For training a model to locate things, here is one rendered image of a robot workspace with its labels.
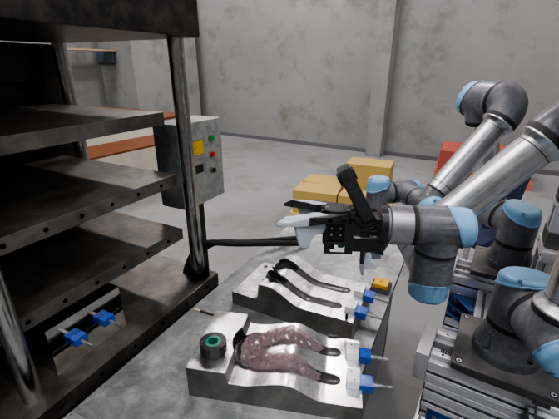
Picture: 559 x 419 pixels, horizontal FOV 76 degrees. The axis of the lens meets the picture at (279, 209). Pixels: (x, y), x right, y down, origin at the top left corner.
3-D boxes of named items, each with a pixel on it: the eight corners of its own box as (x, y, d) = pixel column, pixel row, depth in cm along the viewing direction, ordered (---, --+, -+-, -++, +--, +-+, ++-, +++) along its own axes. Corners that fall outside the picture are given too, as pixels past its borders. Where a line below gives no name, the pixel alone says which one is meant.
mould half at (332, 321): (368, 303, 147) (372, 274, 142) (350, 343, 125) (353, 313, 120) (263, 273, 168) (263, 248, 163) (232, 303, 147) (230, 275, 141)
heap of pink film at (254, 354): (324, 342, 118) (325, 322, 115) (320, 386, 102) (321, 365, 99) (248, 332, 122) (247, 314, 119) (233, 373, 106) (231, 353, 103)
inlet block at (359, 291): (389, 303, 136) (391, 292, 134) (387, 311, 132) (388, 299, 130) (356, 294, 142) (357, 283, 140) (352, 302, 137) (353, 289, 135)
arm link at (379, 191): (398, 179, 116) (373, 181, 114) (393, 210, 120) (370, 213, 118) (385, 173, 123) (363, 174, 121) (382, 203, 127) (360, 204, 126)
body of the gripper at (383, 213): (319, 253, 65) (387, 257, 64) (321, 208, 63) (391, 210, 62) (319, 239, 73) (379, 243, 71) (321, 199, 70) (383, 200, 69)
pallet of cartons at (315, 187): (401, 214, 436) (408, 162, 411) (378, 244, 366) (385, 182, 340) (314, 197, 496) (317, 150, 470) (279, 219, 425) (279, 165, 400)
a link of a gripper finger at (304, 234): (284, 255, 60) (328, 246, 64) (285, 221, 58) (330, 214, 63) (275, 249, 62) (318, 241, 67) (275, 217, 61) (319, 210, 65)
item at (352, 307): (383, 321, 127) (385, 308, 125) (380, 329, 123) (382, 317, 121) (348, 310, 133) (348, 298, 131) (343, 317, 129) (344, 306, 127)
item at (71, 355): (126, 324, 137) (118, 286, 130) (58, 375, 115) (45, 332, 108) (46, 289, 158) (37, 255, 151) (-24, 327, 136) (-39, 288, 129)
